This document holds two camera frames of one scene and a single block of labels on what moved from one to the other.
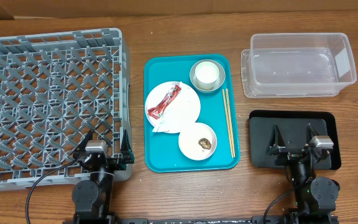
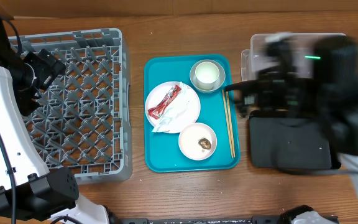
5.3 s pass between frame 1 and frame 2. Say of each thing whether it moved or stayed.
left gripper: moved
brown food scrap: stayed
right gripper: moved
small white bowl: stayed
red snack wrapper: stayed
